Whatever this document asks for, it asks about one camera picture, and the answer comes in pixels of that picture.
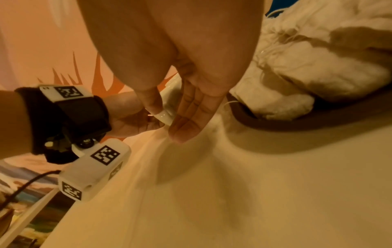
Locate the person's left hand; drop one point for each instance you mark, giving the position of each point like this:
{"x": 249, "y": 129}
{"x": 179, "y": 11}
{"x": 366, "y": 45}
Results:
{"x": 128, "y": 114}

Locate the person's left forearm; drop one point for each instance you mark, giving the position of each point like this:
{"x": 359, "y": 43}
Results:
{"x": 12, "y": 123}

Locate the black marker wristband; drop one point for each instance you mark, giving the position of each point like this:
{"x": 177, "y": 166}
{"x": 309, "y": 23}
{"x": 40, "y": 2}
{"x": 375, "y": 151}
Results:
{"x": 61, "y": 121}

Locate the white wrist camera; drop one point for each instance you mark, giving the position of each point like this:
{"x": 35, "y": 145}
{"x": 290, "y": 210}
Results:
{"x": 95, "y": 167}

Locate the person's right hand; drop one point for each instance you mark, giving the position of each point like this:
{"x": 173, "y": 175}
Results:
{"x": 184, "y": 39}

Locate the row of tea bags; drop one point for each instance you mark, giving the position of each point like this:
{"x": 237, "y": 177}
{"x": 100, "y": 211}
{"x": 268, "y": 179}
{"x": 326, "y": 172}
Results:
{"x": 318, "y": 53}

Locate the dark brown tray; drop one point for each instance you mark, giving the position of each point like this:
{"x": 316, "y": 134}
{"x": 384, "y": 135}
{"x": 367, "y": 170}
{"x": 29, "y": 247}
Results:
{"x": 306, "y": 121}

